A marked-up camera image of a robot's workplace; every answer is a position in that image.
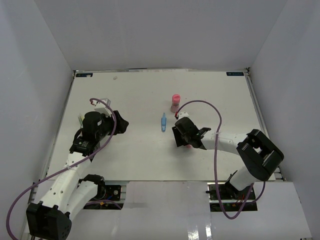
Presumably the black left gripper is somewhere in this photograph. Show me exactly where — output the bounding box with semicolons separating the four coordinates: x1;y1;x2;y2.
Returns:
96;110;129;141

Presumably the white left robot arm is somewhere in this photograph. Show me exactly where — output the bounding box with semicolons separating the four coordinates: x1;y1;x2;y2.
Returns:
26;110;129;240

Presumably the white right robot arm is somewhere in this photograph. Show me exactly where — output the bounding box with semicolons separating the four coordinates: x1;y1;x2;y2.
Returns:
172;117;285;200

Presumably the blue correction tape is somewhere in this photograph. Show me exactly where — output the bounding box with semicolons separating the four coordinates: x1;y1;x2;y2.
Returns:
161;112;167;133

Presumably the pink glue stick bottle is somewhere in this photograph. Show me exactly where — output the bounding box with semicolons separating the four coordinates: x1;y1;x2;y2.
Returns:
170;94;181;113

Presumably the white round divided container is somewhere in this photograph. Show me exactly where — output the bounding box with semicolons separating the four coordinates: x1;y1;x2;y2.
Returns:
78;113;84;128

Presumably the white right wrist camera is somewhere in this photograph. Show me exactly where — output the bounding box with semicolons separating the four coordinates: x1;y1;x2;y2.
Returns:
174;111;189;120

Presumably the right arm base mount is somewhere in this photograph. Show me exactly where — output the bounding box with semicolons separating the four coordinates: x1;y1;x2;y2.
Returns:
206;182;258;213

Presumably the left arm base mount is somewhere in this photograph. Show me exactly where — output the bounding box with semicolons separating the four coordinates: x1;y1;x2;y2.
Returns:
83;184;124;210

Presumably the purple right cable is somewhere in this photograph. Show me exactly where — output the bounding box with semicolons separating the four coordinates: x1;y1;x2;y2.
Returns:
176;99;266;220

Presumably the purple cable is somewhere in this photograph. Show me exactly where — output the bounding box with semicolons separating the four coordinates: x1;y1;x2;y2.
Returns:
5;97;125;240
176;99;266;220

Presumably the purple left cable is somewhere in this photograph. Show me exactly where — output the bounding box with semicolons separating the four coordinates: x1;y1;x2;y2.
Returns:
5;97;125;240

